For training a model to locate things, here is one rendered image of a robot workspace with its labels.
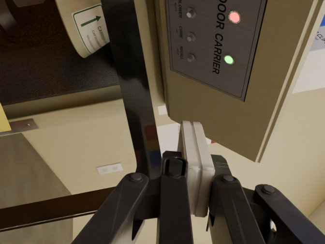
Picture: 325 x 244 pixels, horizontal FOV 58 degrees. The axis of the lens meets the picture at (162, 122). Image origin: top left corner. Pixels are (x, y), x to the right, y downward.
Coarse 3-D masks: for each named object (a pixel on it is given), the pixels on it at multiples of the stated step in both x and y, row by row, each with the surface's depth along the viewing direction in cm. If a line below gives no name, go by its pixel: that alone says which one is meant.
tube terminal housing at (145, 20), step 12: (144, 0) 28; (144, 12) 29; (144, 24) 30; (156, 24) 31; (144, 36) 32; (156, 36) 32; (144, 48) 33; (156, 48) 33; (156, 60) 34; (156, 72) 36; (156, 84) 38; (156, 96) 39
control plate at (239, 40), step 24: (168, 0) 25; (192, 0) 23; (216, 0) 22; (240, 0) 21; (264, 0) 20; (168, 24) 27; (192, 24) 25; (216, 24) 24; (240, 24) 22; (192, 48) 27; (216, 48) 26; (240, 48) 24; (192, 72) 30; (216, 72) 28; (240, 72) 26; (240, 96) 28
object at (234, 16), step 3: (231, 12) 22; (234, 12) 22; (237, 12) 22; (228, 15) 22; (231, 15) 22; (234, 15) 22; (237, 15) 22; (240, 15) 22; (231, 18) 22; (234, 18) 22; (237, 18) 22; (240, 18) 22; (231, 21) 23; (234, 21) 22; (237, 21) 22
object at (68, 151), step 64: (0, 0) 20; (64, 0) 20; (128, 0) 21; (0, 64) 22; (64, 64) 22; (128, 64) 23; (64, 128) 24; (128, 128) 25; (0, 192) 26; (64, 192) 27
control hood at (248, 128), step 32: (160, 0) 26; (288, 0) 19; (320, 0) 18; (160, 32) 29; (288, 32) 21; (256, 64) 24; (288, 64) 22; (192, 96) 33; (224, 96) 30; (256, 96) 27; (288, 96) 25; (224, 128) 33; (256, 128) 30; (256, 160) 34
